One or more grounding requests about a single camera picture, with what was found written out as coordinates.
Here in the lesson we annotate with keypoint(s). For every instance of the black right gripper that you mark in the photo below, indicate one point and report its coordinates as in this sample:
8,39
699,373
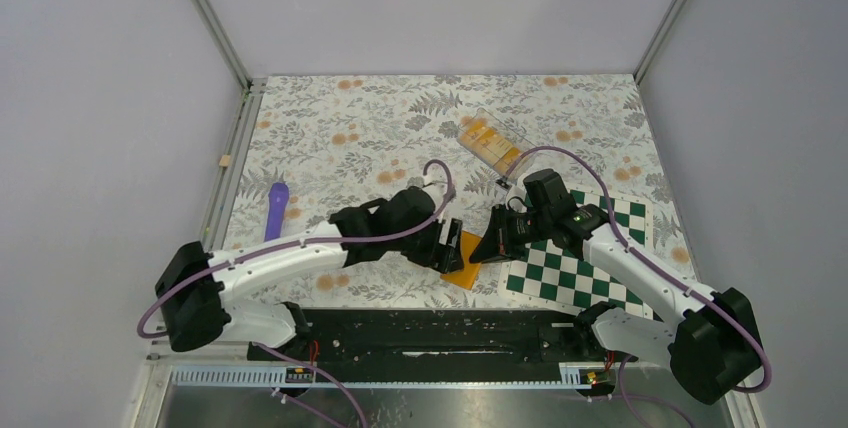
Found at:
498,241

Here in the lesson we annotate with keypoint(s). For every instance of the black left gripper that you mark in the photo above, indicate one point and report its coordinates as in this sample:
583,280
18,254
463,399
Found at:
440,256

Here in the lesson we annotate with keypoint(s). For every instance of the orange leather card holder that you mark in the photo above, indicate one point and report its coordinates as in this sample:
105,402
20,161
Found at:
467,276

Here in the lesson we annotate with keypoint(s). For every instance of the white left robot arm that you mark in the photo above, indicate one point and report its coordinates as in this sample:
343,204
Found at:
205,297

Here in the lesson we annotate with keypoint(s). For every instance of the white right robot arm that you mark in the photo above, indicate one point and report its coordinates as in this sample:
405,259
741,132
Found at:
708,340

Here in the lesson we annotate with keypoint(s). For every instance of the clear box of orange blocks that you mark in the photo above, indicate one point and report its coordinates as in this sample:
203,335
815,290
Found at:
494,143

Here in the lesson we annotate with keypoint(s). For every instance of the floral patterned table mat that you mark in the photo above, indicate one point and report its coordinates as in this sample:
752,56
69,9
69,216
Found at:
339,141

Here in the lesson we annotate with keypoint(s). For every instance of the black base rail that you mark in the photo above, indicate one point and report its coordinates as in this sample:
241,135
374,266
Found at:
457,340

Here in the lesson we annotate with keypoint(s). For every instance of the white slotted cable duct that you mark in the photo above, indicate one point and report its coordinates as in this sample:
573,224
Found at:
555,376

